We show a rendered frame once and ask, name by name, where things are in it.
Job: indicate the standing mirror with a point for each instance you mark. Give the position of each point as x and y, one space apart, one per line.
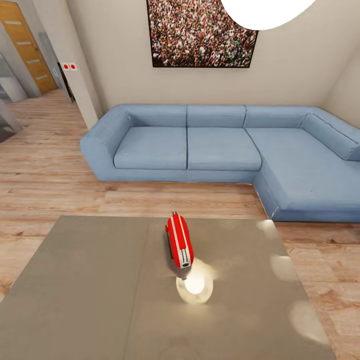
57 66

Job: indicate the coffee table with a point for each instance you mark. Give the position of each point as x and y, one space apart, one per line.
106 288

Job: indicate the picture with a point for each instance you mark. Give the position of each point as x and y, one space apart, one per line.
197 34

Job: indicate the door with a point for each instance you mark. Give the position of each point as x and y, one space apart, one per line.
17 29

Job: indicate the radio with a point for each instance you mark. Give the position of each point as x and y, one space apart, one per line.
180 246

